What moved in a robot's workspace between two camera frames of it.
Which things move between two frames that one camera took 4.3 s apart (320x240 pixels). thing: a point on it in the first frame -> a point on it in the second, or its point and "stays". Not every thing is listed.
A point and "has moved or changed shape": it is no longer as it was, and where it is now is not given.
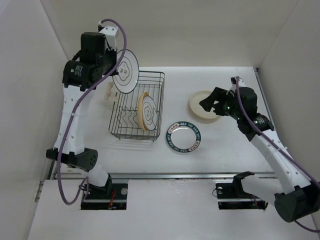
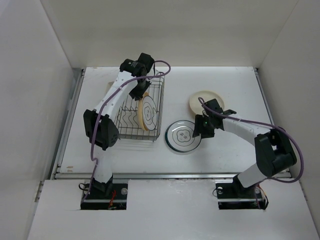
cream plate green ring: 128,73 has moved or changed shape
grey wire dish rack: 125,122 stays
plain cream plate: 198,109 stays
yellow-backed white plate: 147,112 stays
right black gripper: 217,95 -> 198,128
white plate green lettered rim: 183,136 stays
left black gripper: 114,54 -> 137,95
